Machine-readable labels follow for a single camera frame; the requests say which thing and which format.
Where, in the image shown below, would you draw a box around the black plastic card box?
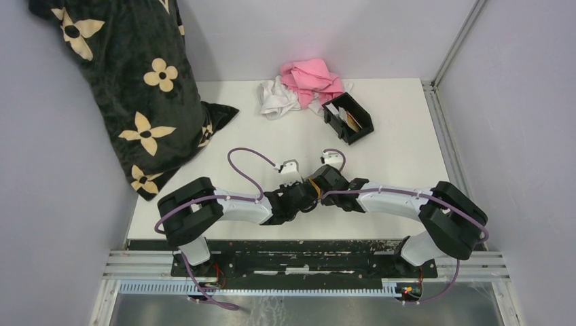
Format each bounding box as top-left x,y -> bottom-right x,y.
322,92 -> 374,145

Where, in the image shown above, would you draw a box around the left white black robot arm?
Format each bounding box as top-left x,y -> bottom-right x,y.
155,177 -> 319,276

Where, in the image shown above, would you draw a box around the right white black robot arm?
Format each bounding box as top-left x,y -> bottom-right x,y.
311,165 -> 489,277

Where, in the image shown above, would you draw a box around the gold card in box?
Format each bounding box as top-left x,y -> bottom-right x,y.
344,111 -> 362,132

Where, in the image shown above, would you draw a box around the white cards in box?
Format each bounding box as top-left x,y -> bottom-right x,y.
326,103 -> 348,124

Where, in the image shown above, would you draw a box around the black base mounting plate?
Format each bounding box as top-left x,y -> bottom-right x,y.
192,240 -> 438,290

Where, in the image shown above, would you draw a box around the pink cloth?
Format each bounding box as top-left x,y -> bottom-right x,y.
281,58 -> 345,109

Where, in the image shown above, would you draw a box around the black floral blanket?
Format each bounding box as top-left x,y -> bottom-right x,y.
28,1 -> 238,201

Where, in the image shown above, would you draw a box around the blue slotted cable duct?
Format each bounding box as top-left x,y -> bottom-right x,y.
118,280 -> 401,298

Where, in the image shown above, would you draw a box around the corner aluminium post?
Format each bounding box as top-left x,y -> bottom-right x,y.
421,0 -> 489,196

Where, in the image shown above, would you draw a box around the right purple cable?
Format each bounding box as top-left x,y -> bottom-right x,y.
320,148 -> 490,306

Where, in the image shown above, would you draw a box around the aluminium rail frame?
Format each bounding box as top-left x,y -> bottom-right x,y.
89,250 -> 519,325

